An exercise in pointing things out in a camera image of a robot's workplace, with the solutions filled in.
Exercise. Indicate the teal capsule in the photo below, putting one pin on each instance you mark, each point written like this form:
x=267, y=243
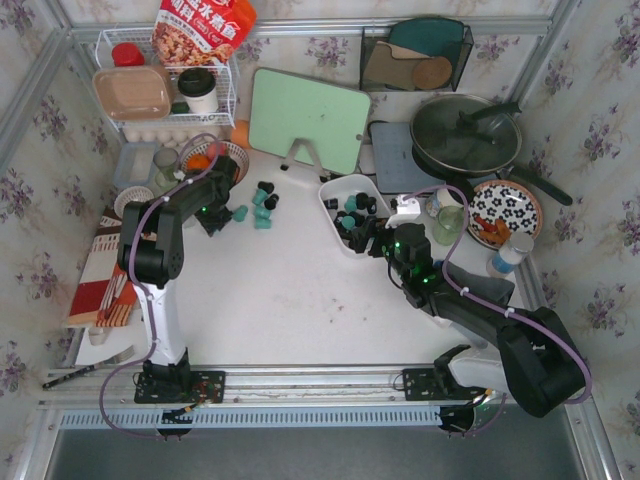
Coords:
x=240, y=213
x=259, y=197

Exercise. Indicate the beige plastic container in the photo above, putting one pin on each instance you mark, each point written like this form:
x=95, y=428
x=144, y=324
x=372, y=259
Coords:
x=141, y=93

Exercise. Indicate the teal capsule upper left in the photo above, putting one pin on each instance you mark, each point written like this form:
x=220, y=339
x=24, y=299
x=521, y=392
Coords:
x=240, y=213

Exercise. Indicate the cartoon paper cup black lid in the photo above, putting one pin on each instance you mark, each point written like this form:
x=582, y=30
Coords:
x=447, y=196

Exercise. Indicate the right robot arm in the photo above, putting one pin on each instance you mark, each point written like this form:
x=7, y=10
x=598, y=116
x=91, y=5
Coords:
x=542, y=366

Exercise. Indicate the black capsule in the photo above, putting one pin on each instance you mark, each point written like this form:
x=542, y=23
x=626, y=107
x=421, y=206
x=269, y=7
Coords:
x=267, y=187
x=369, y=204

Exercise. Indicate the red snack bag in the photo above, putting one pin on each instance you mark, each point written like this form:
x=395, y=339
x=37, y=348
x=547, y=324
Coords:
x=201, y=32

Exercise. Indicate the green cutting board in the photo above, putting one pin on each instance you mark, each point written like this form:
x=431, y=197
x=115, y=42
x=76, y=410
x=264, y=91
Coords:
x=286, y=107

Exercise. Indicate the red lid jar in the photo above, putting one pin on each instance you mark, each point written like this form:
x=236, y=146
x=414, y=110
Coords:
x=127, y=54

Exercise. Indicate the striped orange cloth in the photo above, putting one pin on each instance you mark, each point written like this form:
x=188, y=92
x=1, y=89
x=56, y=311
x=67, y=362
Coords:
x=104, y=297

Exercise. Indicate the green glass cup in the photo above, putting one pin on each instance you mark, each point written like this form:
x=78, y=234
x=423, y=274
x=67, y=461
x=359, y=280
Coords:
x=448, y=225

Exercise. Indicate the teal capsule top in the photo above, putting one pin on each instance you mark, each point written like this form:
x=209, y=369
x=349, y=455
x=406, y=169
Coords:
x=259, y=197

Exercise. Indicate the floral plate with food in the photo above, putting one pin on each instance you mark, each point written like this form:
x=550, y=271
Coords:
x=500, y=207

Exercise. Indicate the white pill bottle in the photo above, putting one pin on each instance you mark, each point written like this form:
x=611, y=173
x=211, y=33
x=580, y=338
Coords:
x=514, y=250

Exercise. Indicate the egg tray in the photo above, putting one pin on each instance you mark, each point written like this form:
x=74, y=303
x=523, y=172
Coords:
x=169, y=136

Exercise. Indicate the black capsule top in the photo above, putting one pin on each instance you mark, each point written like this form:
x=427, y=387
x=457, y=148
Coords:
x=267, y=187

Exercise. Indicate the fruit plate with oranges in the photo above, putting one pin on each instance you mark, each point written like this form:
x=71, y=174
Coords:
x=229, y=149

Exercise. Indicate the black mesh organizer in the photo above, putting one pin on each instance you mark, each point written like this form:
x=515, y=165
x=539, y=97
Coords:
x=387, y=61

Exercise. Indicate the white wire rack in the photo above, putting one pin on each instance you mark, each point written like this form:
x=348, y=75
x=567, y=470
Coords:
x=227, y=79

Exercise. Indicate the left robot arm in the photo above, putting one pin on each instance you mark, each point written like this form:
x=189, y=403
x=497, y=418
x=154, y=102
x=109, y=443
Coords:
x=151, y=252

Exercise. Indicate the grey microfibre cloth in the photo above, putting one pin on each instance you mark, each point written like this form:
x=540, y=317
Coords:
x=497, y=290

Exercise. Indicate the grey induction cooker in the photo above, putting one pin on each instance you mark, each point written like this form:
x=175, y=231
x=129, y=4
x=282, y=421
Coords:
x=395, y=167

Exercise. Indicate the white patterned strainer bowl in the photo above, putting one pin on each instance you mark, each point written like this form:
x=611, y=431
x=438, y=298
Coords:
x=131, y=194

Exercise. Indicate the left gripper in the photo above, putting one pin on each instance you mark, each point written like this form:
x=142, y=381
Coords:
x=214, y=217

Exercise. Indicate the white plastic storage basket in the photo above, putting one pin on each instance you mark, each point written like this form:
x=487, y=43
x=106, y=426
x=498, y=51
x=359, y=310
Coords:
x=341, y=199

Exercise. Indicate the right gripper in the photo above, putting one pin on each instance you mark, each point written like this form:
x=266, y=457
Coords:
x=364, y=239

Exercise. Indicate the green tinted glass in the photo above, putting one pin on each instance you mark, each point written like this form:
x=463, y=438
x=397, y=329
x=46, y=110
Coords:
x=165, y=159

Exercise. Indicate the round cork coaster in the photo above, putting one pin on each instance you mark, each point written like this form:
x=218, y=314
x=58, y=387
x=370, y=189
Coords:
x=431, y=73

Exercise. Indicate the white cup black lid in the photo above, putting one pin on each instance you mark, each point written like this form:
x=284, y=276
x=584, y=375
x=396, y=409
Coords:
x=198, y=86

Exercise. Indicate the black frying pan with lid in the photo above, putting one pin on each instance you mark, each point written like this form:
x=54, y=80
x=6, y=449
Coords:
x=462, y=135

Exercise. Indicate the clear container blue lid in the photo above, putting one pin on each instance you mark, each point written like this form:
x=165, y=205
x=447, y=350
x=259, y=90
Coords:
x=135, y=165

